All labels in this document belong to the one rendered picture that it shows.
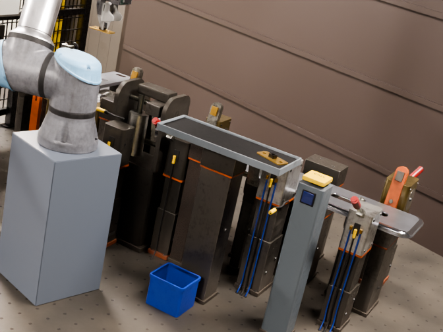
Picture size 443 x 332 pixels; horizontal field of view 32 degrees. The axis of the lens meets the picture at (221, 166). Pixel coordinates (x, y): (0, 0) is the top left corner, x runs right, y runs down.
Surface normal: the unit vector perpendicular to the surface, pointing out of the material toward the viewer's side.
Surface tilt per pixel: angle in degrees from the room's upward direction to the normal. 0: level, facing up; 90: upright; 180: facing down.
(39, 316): 0
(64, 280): 90
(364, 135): 90
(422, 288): 0
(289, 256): 90
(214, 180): 90
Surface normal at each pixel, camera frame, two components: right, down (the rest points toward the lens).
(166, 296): -0.48, 0.22
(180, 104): 0.85, 0.33
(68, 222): 0.68, 0.38
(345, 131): -0.71, 0.11
